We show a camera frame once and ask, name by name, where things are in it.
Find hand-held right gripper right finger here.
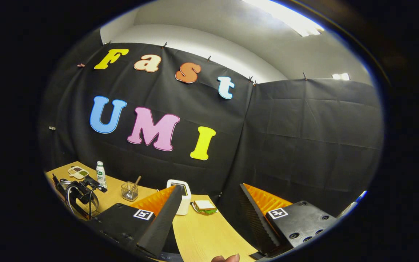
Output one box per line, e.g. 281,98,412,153
239,183,337,257

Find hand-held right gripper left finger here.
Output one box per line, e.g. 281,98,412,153
86,184,183,259

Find white divided sauce dish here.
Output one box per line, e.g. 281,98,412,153
68,166,89,180

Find white bottle with green label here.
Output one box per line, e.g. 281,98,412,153
96,161,107,188

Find white toaster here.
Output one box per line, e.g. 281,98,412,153
167,179,192,215

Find sandwich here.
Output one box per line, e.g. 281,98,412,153
194,200,218,214

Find wire mesh utensil holder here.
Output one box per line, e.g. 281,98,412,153
121,182,139,202

